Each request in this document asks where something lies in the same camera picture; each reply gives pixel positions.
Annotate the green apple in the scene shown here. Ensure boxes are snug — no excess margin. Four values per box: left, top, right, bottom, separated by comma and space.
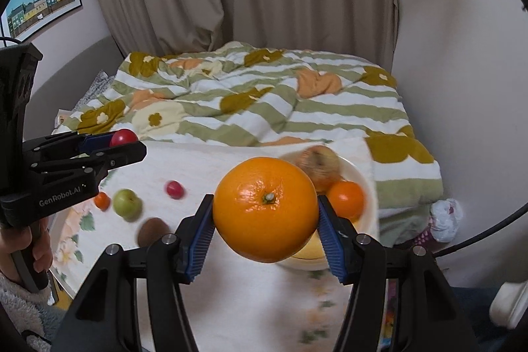
113, 189, 143, 219

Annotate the grey patterned pillow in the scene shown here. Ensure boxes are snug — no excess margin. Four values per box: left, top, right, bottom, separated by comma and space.
72, 69, 118, 109

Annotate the person's left hand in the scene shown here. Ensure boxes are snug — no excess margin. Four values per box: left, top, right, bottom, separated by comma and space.
0, 222, 53, 281

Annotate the bright red plum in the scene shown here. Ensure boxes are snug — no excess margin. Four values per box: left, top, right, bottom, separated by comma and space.
109, 129, 138, 148

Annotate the yellow apple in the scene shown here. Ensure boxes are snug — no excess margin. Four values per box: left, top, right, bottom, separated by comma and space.
295, 145, 341, 193

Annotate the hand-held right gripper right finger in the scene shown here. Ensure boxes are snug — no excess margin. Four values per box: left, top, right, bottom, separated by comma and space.
317, 195, 468, 352

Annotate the grey padded headboard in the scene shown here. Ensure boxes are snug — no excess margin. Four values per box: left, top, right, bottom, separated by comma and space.
29, 32, 126, 142

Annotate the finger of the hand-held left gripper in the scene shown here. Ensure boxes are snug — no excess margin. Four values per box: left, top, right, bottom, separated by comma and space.
30, 141, 148, 188
22, 130, 117, 164

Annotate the person's left forearm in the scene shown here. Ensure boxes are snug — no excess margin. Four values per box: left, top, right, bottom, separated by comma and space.
0, 273, 69, 352

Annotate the white floral tablecloth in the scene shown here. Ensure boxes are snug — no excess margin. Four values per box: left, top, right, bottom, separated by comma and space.
49, 138, 397, 352

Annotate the pink patterned bag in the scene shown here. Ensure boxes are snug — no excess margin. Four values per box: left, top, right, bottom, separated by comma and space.
412, 227, 439, 254

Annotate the white plastic bag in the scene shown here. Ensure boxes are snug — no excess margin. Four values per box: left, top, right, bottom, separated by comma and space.
429, 198, 464, 242

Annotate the brown kiwi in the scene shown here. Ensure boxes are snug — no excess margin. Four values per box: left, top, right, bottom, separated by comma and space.
137, 217, 171, 249

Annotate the yellow bear print plate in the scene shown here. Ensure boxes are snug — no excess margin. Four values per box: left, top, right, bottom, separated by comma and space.
280, 152, 381, 271

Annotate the black cable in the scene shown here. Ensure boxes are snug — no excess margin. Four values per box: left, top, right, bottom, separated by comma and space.
432, 199, 528, 259

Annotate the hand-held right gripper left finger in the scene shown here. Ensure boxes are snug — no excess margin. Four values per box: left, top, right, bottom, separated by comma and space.
51, 195, 215, 352

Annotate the large orange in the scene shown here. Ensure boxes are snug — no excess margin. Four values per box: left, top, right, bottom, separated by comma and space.
212, 156, 319, 264

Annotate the green striped floral blanket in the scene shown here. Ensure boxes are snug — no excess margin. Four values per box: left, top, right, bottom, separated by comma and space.
53, 41, 445, 221

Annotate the white hoodie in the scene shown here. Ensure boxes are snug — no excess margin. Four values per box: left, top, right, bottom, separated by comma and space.
488, 281, 528, 329

